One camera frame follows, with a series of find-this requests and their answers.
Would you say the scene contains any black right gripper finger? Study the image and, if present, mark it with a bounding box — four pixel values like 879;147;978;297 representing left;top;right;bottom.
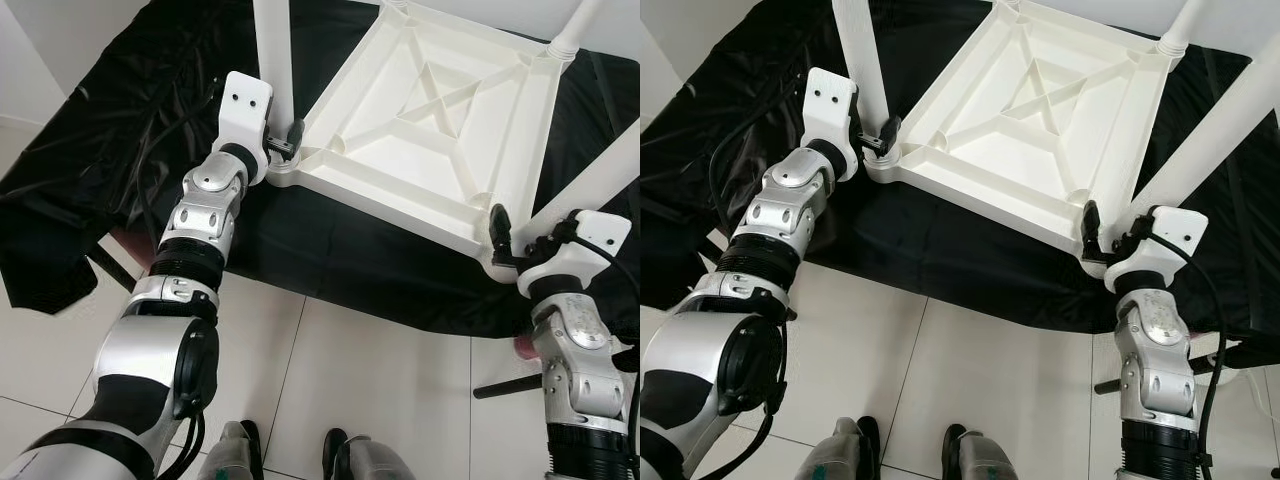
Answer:
1079;199;1104;260
488;203;514;264

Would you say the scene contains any white plastic table top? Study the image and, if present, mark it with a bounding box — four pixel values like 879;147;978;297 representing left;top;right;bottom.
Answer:
265;0;567;284
864;0;1173;278

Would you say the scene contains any black tablecloth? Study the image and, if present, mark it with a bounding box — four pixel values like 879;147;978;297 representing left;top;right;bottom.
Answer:
0;0;641;343
640;0;1280;339

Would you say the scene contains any grey right robot foot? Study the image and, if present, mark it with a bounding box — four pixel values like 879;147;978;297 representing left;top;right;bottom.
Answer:
941;424;1020;480
322;428;404;480

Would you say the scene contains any grey robot foot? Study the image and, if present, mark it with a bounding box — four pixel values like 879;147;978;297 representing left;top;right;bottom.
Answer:
941;424;1020;480
807;415;883;480
198;420;264;480
322;428;404;480

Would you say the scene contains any grey left robot foot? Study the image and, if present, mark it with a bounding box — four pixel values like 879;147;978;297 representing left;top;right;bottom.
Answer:
807;415;883;480
198;420;264;480

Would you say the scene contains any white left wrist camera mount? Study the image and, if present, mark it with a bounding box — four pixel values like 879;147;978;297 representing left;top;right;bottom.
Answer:
804;66;862;184
217;70;277;187

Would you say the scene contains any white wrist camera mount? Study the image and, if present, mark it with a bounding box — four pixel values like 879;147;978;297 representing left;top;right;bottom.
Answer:
804;66;862;184
517;209;634;300
1104;205;1210;294
217;70;277;187

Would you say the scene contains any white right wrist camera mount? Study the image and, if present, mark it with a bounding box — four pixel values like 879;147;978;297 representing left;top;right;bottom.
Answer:
1104;205;1210;294
517;209;634;300

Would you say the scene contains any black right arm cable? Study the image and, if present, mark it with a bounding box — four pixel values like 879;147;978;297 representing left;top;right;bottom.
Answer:
572;224;641;301
1163;231;1228;473

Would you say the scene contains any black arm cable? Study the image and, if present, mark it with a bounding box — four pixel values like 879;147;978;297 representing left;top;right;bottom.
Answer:
708;95;811;226
572;224;641;301
1163;231;1228;473
132;105;233;236

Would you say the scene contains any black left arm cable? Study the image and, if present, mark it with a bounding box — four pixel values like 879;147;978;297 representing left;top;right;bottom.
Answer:
132;105;233;236
708;95;811;226

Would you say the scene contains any dark metal table frame bar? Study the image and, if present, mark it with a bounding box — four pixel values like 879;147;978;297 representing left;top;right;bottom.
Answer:
1092;345;1280;395
473;374;547;400
88;238;143;294

